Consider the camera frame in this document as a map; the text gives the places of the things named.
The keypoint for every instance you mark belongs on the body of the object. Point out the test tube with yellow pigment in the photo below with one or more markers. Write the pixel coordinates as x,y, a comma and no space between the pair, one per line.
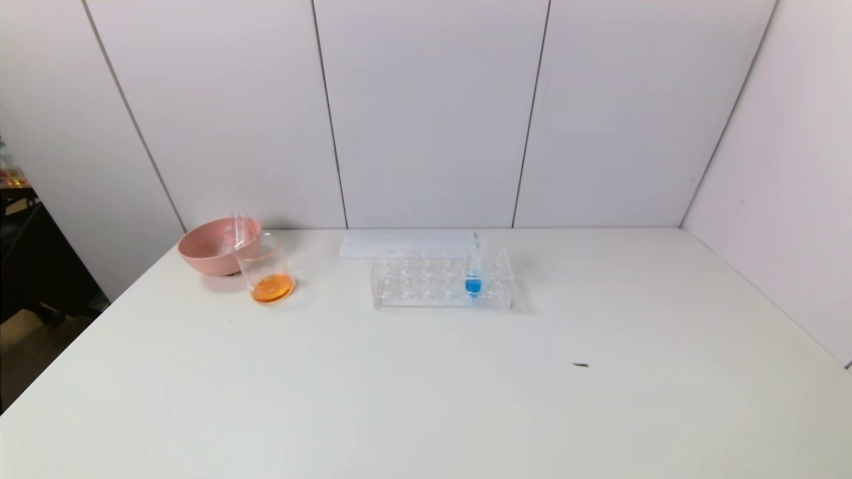
236,226

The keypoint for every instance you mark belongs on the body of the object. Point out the clear plastic test tube rack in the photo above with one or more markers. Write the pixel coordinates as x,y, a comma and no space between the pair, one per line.
426,293

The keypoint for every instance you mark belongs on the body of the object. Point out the test tube with blue pigment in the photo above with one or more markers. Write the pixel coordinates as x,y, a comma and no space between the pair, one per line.
473,286

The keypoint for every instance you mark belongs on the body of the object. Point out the clear glass beaker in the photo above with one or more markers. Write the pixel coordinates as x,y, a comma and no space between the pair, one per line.
269,287

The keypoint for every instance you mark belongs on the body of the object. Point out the white paper sheet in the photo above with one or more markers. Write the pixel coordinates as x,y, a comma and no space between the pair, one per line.
363,243

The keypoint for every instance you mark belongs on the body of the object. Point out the pink bowl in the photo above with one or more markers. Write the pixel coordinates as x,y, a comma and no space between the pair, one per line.
206,253

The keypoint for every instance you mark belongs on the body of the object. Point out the black furniture beside table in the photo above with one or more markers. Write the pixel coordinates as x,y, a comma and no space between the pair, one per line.
46,266

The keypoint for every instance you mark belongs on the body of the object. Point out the orange items on shelf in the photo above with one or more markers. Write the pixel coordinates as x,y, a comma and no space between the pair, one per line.
10,174

